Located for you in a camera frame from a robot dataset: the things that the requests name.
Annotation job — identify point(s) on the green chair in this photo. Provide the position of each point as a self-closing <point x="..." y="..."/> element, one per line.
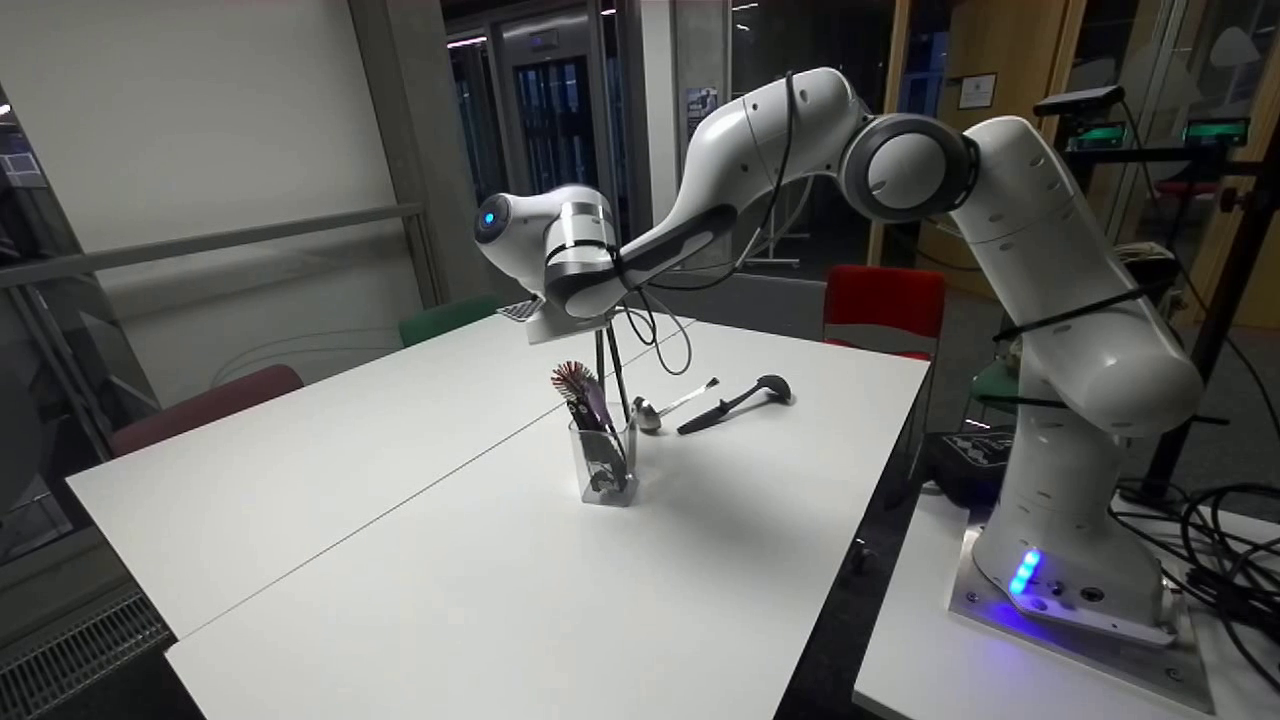
<point x="996" y="384"/>
<point x="446" y="320"/>

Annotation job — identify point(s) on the clear cutlery holder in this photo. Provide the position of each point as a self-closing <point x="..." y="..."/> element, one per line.
<point x="609" y="465"/>

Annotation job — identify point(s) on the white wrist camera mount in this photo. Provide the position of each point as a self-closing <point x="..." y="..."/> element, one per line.
<point x="544" y="320"/>

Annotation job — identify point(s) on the reddish brown brush utensil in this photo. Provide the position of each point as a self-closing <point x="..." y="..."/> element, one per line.
<point x="570" y="373"/>

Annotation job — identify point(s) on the black control box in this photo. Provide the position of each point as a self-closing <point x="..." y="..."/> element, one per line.
<point x="964" y="465"/>

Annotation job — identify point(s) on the red chair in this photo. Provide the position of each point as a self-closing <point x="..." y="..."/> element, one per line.
<point x="882" y="303"/>
<point x="203" y="404"/>

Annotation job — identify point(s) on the black metal tongs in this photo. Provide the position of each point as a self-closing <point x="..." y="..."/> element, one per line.
<point x="619" y="384"/>

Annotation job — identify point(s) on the black ladle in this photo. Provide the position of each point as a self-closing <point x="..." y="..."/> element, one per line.
<point x="766" y="390"/>

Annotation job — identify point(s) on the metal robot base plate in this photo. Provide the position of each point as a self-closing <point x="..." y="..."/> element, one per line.
<point x="1146" y="663"/>

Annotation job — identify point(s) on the purple utensil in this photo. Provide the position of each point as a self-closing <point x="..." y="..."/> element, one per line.
<point x="584" y="408"/>

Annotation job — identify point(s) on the metal floor grille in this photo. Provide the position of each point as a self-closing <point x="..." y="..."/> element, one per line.
<point x="72" y="663"/>

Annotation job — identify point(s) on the small metal strainer spoon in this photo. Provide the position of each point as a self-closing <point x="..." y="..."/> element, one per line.
<point x="646" y="414"/>

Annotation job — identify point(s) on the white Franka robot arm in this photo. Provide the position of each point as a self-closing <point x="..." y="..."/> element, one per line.
<point x="1067" y="346"/>

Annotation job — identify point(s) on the black tripod stand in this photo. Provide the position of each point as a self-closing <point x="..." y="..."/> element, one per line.
<point x="1235" y="267"/>

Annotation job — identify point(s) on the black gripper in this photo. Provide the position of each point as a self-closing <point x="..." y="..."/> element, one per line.
<point x="622" y="311"/>

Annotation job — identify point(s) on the grey metal railing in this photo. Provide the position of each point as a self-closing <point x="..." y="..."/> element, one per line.
<point x="203" y="246"/>

